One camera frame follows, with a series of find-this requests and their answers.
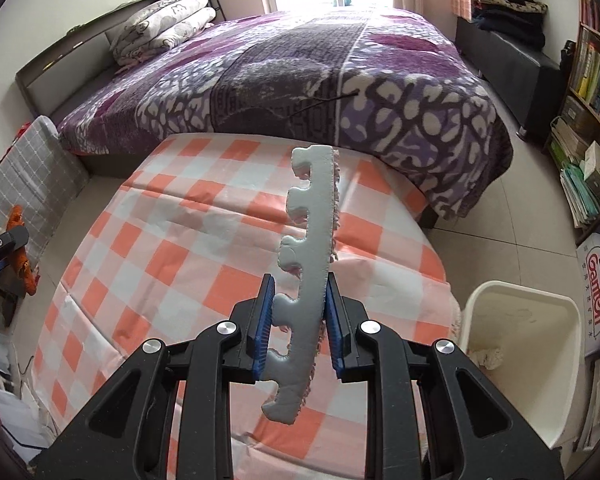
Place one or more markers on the folded white patterned quilt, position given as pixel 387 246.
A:
pixel 159 28

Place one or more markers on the orange checkered tablecloth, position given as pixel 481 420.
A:
pixel 188 236

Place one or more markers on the orange brown peel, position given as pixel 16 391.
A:
pixel 18 259

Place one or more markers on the grey grid fabric cover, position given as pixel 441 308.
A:
pixel 41 177

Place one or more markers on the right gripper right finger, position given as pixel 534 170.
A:
pixel 431 413

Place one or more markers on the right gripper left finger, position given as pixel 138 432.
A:
pixel 167 396

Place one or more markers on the purple patterned bed blanket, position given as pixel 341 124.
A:
pixel 385 83

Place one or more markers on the wooden bookshelf with books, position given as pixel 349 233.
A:
pixel 574 143

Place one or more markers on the white plastic trash bin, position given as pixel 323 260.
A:
pixel 530 345

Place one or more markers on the white foam notched strip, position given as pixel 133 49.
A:
pixel 315 206

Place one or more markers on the dark bed headboard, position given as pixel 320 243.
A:
pixel 74 66

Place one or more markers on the dark low bench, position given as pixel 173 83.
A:
pixel 527 81

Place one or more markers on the pile of folded clothes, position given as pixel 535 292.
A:
pixel 520 20

